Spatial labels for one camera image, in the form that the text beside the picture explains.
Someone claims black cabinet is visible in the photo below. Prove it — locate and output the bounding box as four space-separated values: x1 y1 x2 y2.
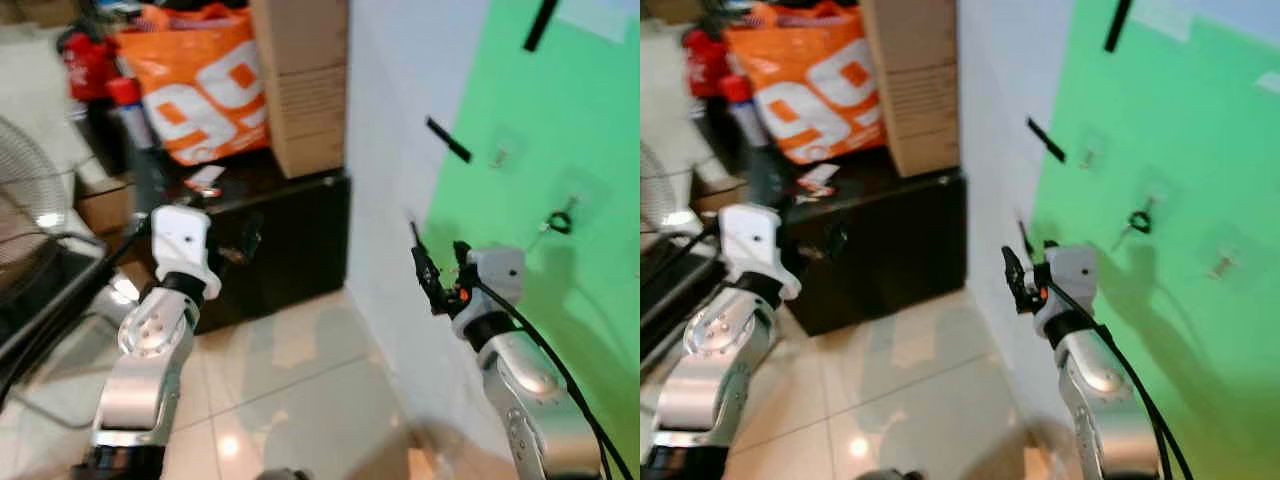
148 168 353 333
778 168 970 337

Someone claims white and red card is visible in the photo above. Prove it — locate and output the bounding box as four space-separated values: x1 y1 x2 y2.
184 164 227 197
796 162 840 197

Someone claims short black tape strip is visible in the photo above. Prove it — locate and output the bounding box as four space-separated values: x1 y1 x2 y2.
1026 116 1068 164
425 116 474 164

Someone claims small brown cardboard box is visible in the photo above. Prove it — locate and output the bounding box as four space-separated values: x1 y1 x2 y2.
74 180 138 238
688 178 748 219

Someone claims red capped spray can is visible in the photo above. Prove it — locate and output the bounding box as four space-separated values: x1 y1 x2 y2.
106 77 158 153
721 75 772 151

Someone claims orange and white bag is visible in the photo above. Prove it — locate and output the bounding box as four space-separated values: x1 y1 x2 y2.
112 3 273 167
721 3 887 167

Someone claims metal floor fan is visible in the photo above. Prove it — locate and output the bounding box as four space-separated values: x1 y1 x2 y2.
0 114 79 301
640 140 703 239

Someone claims tall brown cardboard box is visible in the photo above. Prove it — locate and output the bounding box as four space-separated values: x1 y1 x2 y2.
249 0 350 180
860 0 962 179

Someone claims long black tape strip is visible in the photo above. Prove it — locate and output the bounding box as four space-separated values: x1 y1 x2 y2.
1102 0 1135 54
522 0 562 54

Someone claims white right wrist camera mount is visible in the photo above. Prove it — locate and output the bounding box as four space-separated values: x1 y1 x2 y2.
1033 245 1099 339
450 246 527 339

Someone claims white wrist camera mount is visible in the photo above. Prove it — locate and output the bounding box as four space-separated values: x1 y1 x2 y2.
1033 245 1099 339
149 204 223 300
717 204 802 302
450 246 527 339

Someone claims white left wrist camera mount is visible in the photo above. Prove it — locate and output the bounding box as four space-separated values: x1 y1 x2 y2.
717 204 802 302
149 204 223 300

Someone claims clear adhesive wall hook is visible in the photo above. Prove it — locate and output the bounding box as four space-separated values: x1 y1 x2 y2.
486 132 523 173
1112 180 1181 253
1076 132 1109 173
538 180 601 251
1198 232 1251 286

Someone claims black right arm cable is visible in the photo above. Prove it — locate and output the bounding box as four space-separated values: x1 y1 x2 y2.
468 284 637 480
1044 284 1197 480

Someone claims black metal frame chair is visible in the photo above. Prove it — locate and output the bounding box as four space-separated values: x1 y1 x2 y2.
0 232 126 431
640 230 726 366

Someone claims green wall sheet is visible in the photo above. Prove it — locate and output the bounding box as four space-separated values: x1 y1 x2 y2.
1028 0 1280 480
423 0 641 480

